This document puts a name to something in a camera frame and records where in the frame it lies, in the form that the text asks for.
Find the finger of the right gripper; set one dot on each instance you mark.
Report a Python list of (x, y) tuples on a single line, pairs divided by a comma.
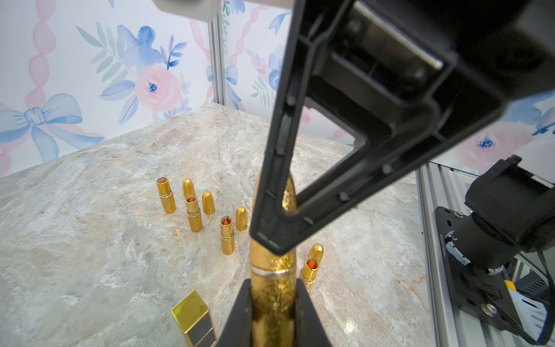
[(282, 152)]

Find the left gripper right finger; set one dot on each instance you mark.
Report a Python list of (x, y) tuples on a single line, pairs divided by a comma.
[(309, 331)]

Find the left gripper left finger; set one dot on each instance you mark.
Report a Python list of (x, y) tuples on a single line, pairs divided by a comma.
[(238, 328)]

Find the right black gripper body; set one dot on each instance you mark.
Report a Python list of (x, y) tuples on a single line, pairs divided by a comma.
[(490, 53)]

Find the gold lipstick cap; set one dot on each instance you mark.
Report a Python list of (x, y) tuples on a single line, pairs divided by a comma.
[(188, 188), (241, 219), (208, 203), (267, 198), (317, 252)]

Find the square gold black lipstick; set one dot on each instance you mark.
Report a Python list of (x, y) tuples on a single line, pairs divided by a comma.
[(193, 318)]

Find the gold lipstick base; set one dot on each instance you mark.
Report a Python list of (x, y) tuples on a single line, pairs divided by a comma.
[(166, 195)]

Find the aluminium rail frame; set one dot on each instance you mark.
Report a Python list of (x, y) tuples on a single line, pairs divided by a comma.
[(523, 202)]

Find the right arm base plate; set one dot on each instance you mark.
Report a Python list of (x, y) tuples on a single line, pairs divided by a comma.
[(475, 252)]

